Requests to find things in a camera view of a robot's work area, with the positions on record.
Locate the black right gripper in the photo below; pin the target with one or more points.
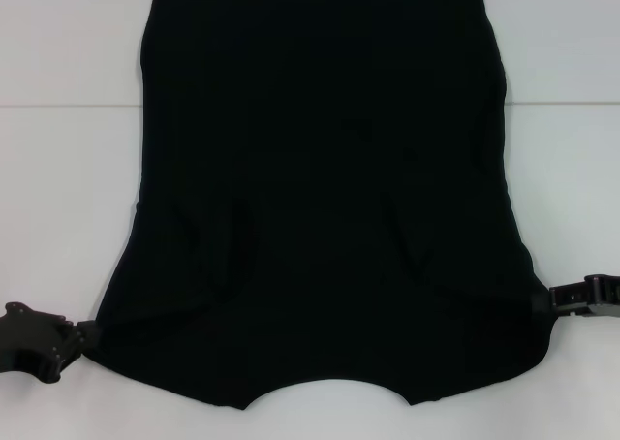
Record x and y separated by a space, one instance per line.
612 297

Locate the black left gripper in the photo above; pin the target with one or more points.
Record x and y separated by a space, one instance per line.
12 340

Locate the black t-shirt with pink print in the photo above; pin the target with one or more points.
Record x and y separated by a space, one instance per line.
319 168

